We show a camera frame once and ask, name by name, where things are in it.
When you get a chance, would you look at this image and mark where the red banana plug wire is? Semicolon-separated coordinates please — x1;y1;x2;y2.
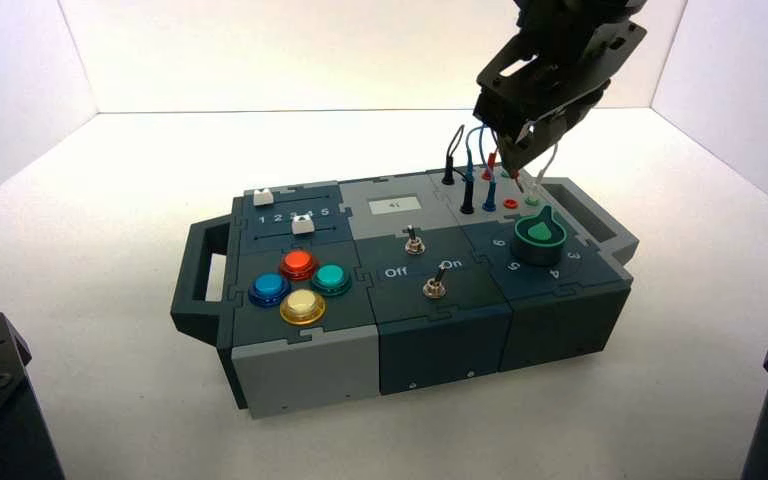
480;148;524;195

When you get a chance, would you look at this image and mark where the grey and blue task box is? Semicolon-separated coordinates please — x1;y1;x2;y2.
170;173;640;420

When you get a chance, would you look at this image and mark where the black banana plug wire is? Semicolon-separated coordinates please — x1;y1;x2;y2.
441;123;477;216

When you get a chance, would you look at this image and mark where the blue round push button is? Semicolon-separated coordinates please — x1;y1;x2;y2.
248;272;293;308

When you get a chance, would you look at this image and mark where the small white number display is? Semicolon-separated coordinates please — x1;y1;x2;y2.
369;195;423;217

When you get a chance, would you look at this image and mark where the yellow round push button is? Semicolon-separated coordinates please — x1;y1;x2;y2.
279;288;327;327

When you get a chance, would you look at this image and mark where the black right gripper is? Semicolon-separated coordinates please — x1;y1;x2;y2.
476;0;648;175

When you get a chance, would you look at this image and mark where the green pointer rotary knob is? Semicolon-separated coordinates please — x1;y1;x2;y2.
513;205;569;268

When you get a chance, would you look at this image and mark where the red round push button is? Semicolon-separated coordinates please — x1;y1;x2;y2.
279;249;320;282

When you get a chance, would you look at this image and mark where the green round push button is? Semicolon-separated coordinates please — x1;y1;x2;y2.
310;263;353;297

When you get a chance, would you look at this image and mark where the white banana plug wire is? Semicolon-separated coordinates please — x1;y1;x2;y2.
499;140;561;205

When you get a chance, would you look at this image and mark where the blue banana plug wire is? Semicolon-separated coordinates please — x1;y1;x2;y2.
463;122;499;213

